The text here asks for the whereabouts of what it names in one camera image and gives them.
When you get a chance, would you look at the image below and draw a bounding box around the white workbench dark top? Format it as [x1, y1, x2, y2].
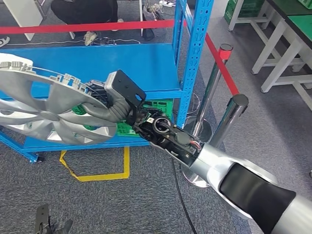
[227, 0, 312, 76]

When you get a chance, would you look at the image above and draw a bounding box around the white workbench green top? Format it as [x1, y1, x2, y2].
[260, 14, 312, 111]

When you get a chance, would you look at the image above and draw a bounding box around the red barrier belt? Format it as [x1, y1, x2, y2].
[205, 32, 222, 62]
[219, 58, 240, 96]
[0, 19, 187, 35]

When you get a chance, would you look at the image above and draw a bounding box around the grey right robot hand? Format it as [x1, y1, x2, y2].
[82, 80, 110, 123]

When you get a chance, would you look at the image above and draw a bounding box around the white desk panel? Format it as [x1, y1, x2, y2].
[2, 0, 43, 41]

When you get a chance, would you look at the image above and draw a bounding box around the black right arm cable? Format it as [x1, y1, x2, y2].
[171, 158, 198, 234]

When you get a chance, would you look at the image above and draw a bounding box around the person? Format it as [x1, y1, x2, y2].
[51, 0, 124, 46]

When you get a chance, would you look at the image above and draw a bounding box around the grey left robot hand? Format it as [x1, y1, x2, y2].
[50, 219, 73, 234]

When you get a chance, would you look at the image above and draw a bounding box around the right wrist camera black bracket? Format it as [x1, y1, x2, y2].
[104, 69, 147, 125]

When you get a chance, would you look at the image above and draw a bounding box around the black round stool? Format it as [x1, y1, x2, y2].
[92, 36, 117, 46]

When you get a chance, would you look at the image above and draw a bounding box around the blue metal shelf rack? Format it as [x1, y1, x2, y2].
[0, 0, 215, 164]

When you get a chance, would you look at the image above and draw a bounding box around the yellow floor tape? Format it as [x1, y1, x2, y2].
[60, 147, 130, 182]

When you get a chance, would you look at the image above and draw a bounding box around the white table leg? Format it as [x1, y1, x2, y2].
[139, 0, 144, 37]

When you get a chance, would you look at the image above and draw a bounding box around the silver plastic wheel hubcap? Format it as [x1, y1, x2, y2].
[0, 61, 117, 145]

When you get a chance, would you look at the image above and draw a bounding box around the green crate stack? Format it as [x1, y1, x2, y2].
[224, 0, 265, 25]

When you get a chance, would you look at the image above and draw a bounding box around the grey bag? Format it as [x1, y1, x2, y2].
[142, 3, 168, 41]

